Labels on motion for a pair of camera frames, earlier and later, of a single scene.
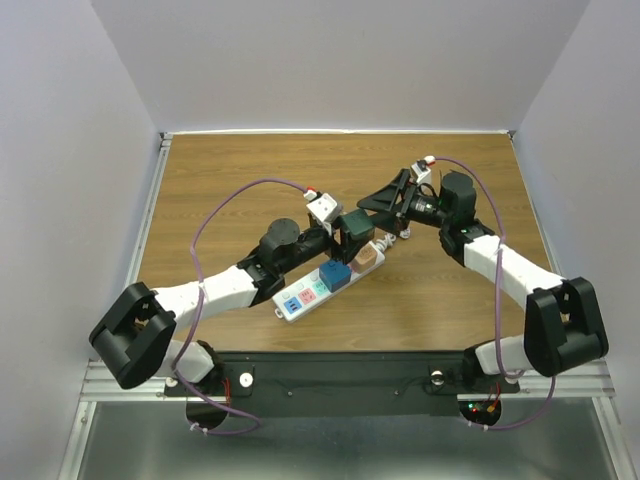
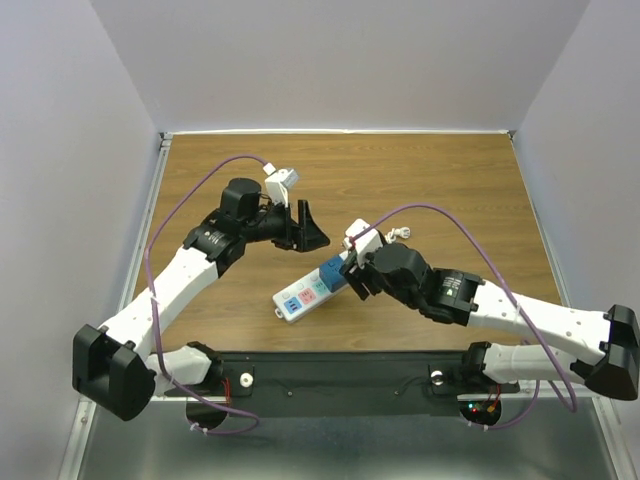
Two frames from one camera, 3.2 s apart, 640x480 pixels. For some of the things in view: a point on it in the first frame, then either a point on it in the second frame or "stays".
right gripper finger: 389,220 -> 364,283
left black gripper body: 312,242 -> 273,224
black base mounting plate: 337,384 stays
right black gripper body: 427,210 -> 411,300
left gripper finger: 342,243 -> 305,218
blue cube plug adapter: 334,274 stays
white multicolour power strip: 293,301 stays
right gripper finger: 390,196 -> 352,266
